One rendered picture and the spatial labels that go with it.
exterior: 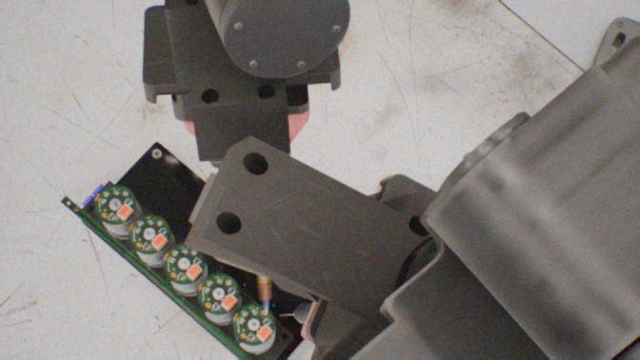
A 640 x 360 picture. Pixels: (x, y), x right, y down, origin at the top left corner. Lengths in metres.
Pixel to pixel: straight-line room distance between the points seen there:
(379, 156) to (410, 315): 0.43
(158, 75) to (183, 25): 0.05
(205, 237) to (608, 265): 0.16
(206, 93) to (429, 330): 0.20
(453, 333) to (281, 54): 0.18
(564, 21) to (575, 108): 0.51
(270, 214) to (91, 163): 0.39
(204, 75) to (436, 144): 0.30
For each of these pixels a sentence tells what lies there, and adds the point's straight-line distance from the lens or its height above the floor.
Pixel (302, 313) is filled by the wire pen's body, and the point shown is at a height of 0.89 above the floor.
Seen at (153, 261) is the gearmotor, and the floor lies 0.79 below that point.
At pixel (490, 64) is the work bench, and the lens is 0.86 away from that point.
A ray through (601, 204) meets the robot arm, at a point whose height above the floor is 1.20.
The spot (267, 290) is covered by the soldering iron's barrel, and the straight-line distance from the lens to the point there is 0.73.
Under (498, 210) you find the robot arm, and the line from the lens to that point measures 0.36.
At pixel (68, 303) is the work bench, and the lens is 0.82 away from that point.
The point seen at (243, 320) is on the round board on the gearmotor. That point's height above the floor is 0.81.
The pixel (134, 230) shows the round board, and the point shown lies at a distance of 0.76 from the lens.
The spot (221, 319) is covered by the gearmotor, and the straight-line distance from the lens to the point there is 0.76.
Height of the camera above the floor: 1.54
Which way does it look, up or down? 75 degrees down
